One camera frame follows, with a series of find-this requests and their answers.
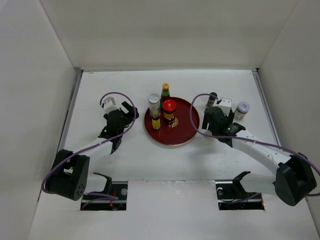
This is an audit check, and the aluminium table rail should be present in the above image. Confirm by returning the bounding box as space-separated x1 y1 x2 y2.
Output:
56 67 83 154
251 67 291 174

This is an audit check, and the right aluminium table rail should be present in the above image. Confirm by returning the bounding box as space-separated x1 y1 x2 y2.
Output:
251 67 291 174

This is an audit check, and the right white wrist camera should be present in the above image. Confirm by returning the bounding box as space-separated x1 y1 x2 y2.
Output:
216 97 232 117

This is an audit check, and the small yellow-label brown bottle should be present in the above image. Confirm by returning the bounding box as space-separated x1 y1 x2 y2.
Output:
151 109 161 130

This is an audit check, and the white-lid red-label jar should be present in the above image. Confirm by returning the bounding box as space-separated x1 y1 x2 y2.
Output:
234 101 251 121

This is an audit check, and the left aluminium table rail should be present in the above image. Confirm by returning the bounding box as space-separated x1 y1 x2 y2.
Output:
56 67 83 154

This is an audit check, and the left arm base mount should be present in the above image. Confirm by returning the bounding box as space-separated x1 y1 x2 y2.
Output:
80 172 129 211

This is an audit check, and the silver-lid white spice jar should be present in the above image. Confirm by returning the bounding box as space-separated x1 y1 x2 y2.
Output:
148 93 161 116

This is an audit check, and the red-lid dark sauce jar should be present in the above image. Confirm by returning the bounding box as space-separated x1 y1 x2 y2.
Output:
162 99 177 124

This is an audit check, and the red round tray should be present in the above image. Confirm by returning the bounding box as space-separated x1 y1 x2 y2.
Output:
143 97 200 146

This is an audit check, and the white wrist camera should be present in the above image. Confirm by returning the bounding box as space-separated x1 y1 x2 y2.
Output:
216 97 232 117
100 96 119 114

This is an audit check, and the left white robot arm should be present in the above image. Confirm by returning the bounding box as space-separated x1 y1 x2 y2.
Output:
41 101 139 201

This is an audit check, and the small black-lid pepper bottle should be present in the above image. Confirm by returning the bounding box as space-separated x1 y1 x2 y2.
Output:
206 92 218 109

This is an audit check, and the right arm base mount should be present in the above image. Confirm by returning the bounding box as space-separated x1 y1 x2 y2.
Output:
215 171 265 211

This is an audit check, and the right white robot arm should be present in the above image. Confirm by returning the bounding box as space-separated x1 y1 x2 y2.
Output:
202 106 319 206

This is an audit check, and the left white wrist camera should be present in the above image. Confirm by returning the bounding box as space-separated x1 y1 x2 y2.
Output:
100 96 119 114

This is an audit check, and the green red sauce bottle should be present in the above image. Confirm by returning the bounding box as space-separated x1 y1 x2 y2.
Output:
160 82 171 106

